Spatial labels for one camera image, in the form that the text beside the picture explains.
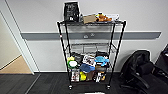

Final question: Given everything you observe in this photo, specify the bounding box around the glossy black bag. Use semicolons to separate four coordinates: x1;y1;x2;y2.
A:
70;52;84;65

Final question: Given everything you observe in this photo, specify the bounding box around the white printed magazine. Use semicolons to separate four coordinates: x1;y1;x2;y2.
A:
82;54;96;67

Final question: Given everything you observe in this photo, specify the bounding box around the plain black bag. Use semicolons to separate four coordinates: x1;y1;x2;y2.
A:
95;50;110;58

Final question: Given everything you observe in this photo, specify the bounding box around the green and white bowl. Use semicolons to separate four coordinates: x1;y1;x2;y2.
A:
67;58;77;70

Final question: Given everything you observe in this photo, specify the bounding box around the dark blue cap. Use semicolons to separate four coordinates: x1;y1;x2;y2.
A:
79;63;96;74

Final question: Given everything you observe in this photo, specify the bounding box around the light blue plush toy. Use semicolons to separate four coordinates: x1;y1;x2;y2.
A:
94;55;111;67

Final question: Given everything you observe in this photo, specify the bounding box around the brown cardboard box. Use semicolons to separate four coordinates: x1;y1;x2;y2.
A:
82;13;98;25

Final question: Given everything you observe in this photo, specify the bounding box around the small brown box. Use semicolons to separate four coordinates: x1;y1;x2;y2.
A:
85;70;96;82

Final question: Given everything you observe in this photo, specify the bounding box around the box with face picture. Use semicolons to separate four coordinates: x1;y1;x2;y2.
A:
71;69;81;83

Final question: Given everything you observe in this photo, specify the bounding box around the black and white package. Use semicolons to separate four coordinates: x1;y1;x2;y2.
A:
94;70;107;83

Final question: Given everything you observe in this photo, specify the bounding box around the orange plush toy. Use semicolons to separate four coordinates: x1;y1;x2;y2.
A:
95;12;113;23

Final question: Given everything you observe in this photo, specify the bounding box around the black bag with white print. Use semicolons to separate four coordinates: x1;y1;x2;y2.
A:
63;1;81;24

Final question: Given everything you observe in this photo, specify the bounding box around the flat white box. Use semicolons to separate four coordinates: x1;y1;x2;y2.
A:
105;13;121;22

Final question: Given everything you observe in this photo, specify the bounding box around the black office chair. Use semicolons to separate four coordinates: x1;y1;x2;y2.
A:
118;49;168;94

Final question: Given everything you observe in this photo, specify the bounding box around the square grey wall outlet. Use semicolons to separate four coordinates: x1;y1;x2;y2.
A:
89;32;96;37

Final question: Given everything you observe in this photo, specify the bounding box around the black wire shelf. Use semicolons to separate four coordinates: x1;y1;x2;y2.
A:
56;19;128;91

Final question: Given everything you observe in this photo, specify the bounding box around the white door frame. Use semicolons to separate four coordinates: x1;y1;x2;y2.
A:
0;9;36;76

